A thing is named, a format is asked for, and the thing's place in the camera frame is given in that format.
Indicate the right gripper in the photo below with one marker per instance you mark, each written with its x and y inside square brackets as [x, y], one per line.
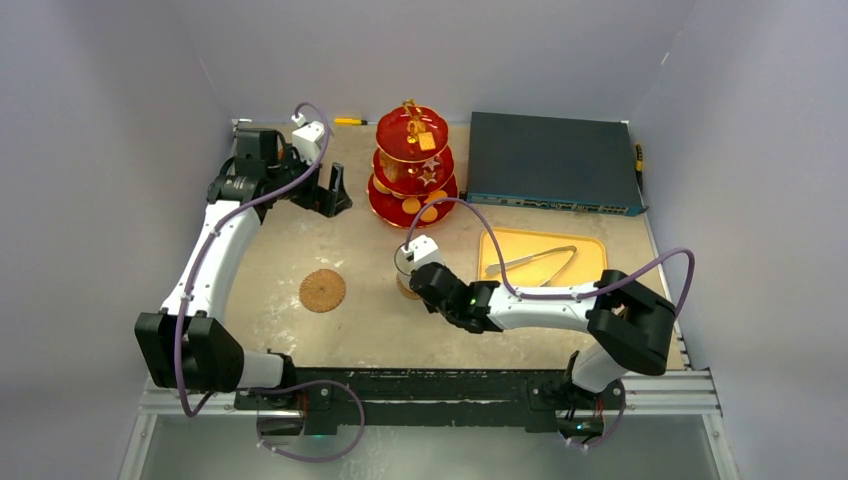
[416, 279]

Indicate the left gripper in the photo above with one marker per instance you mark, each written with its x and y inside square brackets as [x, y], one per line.
[326, 201]

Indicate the white enamel mug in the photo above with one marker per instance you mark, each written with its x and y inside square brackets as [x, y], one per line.
[404, 259]

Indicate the metal white-tipped tongs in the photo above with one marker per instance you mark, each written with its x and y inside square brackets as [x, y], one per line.
[501, 268]

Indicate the brown bread pastry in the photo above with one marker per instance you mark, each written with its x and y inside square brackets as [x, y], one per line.
[389, 168]

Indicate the round biscuit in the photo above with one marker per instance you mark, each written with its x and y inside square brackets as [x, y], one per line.
[411, 206]
[429, 214]

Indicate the red three-tier cake stand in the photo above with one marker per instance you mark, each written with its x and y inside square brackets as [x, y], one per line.
[395, 137]

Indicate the orange fish-shaped cake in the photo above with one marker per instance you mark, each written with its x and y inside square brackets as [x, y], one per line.
[436, 195]

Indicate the chocolate star cookie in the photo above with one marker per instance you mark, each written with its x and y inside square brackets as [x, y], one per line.
[427, 178]

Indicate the white-iced star cookie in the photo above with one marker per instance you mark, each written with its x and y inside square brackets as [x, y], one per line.
[432, 164]

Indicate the yellow serving tray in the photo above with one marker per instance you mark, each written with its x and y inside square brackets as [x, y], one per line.
[540, 259]

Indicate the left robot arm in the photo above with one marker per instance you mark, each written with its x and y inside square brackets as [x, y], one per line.
[184, 343]

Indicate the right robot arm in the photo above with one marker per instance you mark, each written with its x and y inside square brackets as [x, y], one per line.
[630, 323]

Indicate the yellow black tool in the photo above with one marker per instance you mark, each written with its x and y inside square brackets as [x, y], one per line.
[639, 155]

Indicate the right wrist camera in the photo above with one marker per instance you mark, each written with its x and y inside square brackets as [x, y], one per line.
[426, 251]

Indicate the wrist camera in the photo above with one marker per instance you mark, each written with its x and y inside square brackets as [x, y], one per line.
[308, 139]
[426, 251]

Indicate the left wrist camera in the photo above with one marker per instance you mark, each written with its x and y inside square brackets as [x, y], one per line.
[308, 139]

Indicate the black base frame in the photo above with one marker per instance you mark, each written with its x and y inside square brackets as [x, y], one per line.
[538, 401]

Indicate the dark network switch box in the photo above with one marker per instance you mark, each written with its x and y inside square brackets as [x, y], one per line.
[552, 164]

